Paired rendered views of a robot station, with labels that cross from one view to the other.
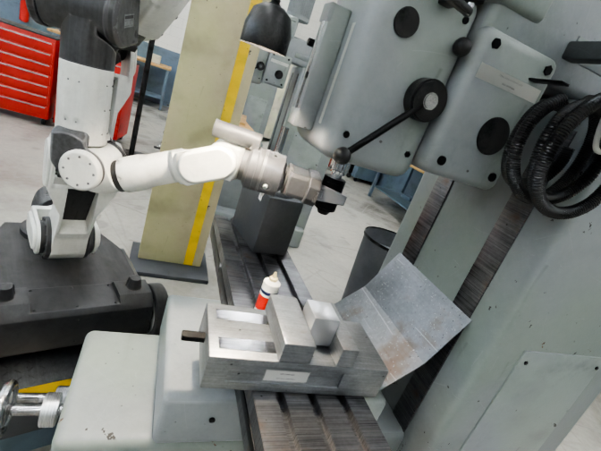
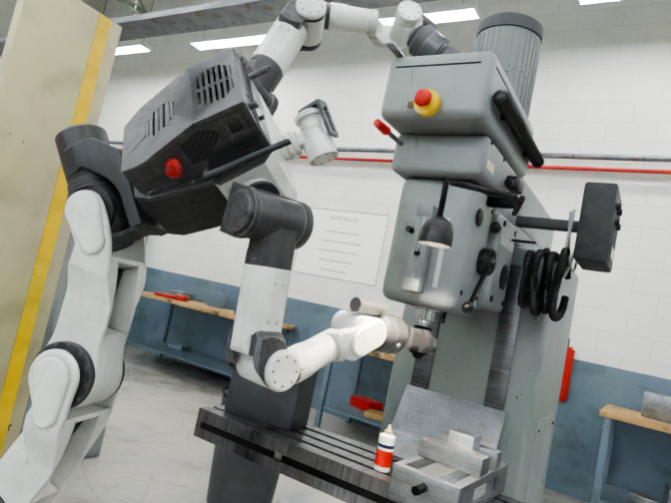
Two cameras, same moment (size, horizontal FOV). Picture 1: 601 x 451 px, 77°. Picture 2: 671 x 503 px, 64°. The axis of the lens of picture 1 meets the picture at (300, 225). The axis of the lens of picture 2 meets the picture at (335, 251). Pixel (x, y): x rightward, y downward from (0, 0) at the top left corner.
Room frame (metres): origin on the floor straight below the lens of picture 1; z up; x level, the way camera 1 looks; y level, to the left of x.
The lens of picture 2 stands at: (-0.20, 0.95, 1.28)
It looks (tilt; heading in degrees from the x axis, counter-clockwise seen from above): 5 degrees up; 326
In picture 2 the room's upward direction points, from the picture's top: 12 degrees clockwise
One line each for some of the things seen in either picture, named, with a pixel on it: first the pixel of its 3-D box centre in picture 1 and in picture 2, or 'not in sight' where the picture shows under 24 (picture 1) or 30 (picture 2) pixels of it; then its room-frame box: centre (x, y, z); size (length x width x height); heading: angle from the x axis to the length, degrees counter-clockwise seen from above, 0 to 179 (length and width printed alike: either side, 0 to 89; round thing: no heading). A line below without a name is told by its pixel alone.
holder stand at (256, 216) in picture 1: (266, 211); (273, 383); (1.19, 0.12, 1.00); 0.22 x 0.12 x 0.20; 34
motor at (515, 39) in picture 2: not in sight; (500, 78); (0.88, -0.26, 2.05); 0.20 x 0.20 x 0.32
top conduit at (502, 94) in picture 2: not in sight; (520, 134); (0.66, -0.13, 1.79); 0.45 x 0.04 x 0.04; 114
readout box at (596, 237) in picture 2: not in sight; (600, 229); (0.59, -0.44, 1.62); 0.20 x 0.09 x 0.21; 114
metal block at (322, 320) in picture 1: (317, 322); (462, 445); (0.64, -0.10, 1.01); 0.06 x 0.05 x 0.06; 22
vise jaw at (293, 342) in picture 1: (288, 326); (453, 455); (0.62, -0.04, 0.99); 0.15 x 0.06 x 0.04; 22
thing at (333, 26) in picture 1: (317, 69); (420, 248); (0.74, 0.07, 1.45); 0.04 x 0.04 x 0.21; 24
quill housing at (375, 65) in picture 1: (376, 76); (438, 247); (0.78, -0.04, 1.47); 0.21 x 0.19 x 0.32; 24
